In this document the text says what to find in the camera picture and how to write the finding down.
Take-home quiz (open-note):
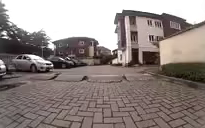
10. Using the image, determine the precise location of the distant building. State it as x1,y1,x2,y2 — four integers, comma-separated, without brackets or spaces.
97,45,113,58

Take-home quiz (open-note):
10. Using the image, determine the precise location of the speed bump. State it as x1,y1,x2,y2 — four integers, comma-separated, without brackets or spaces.
53,73,151,84

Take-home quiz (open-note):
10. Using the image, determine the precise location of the dark parked car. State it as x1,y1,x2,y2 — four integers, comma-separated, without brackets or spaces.
65,56,88,67

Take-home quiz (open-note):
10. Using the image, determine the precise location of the red brick building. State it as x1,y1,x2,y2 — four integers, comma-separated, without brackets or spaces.
52,36,100,66

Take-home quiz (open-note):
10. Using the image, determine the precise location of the grey paving block road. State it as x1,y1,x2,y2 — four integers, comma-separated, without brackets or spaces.
0,64,205,128

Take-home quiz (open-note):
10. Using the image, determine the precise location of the white and maroon building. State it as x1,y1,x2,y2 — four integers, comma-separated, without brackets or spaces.
111,9,193,67

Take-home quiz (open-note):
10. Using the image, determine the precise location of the silver car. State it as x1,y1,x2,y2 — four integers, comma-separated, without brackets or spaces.
11,53,55,73

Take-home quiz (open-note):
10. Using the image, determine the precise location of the green hedge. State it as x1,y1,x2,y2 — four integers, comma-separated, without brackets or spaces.
160,62,205,84

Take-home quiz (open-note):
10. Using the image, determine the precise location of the large dark tree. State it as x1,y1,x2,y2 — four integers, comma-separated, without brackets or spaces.
0,0,53,51

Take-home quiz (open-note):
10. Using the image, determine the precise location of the pale boundary wall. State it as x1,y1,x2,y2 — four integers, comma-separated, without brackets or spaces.
158,17,205,67

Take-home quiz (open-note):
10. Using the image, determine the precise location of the dark fence wall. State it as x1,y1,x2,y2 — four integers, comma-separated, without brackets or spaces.
0,35,54,66

